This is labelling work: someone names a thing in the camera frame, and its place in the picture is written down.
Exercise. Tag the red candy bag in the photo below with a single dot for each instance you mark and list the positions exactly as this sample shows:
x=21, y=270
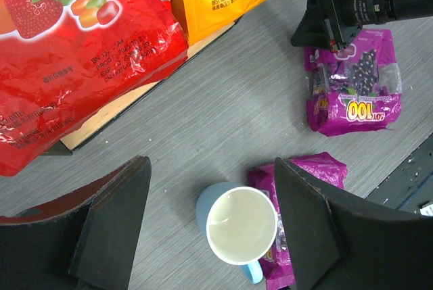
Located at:
x=63, y=60

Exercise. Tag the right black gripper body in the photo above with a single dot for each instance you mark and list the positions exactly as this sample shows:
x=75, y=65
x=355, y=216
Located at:
x=340, y=34

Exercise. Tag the blue and white mug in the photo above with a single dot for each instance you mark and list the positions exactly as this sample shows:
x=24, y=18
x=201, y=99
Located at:
x=227, y=215

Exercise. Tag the purple candy bag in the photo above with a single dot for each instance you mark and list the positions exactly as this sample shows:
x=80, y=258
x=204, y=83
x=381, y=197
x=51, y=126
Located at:
x=275, y=266
x=357, y=89

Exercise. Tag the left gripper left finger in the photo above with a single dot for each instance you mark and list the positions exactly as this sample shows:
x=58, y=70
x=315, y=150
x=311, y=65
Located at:
x=85, y=239

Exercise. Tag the wooden wire-frame shelf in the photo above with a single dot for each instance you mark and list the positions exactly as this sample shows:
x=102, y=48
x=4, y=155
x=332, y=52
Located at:
x=97, y=123

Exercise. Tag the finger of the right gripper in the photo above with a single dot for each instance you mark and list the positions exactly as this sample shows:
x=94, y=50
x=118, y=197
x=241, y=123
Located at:
x=311, y=30

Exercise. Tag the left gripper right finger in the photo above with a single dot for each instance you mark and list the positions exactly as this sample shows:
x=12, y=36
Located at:
x=337, y=240

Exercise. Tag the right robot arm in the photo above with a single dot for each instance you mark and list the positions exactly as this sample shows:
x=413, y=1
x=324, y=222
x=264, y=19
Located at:
x=377, y=12

